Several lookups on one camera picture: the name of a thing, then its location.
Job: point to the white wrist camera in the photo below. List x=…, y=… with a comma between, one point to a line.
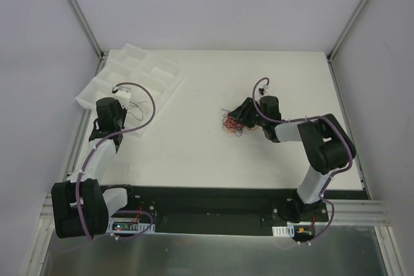
x=263, y=90
x=123, y=95

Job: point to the right white cable duct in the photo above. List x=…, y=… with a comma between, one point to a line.
x=283, y=231

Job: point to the white foam compartment tray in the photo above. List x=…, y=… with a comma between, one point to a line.
x=151, y=78

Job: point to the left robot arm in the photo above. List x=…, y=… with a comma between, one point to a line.
x=80, y=206

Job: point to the white cable duct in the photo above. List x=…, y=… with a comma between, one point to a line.
x=129, y=228
x=283, y=231

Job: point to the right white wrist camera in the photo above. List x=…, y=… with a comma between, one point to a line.
x=263, y=90

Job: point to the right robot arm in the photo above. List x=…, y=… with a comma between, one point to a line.
x=327, y=146

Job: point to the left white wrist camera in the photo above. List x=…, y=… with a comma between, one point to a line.
x=123, y=95

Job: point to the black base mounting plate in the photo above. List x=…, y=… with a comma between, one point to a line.
x=221, y=211

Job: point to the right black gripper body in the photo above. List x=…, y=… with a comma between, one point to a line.
x=243, y=113

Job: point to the left white cable duct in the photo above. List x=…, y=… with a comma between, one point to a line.
x=129, y=228

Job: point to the right aluminium corner post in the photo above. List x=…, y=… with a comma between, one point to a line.
x=349, y=25

